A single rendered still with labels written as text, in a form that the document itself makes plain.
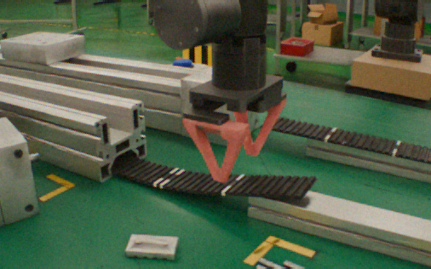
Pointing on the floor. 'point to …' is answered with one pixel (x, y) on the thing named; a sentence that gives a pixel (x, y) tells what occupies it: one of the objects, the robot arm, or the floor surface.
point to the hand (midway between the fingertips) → (237, 160)
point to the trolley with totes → (299, 46)
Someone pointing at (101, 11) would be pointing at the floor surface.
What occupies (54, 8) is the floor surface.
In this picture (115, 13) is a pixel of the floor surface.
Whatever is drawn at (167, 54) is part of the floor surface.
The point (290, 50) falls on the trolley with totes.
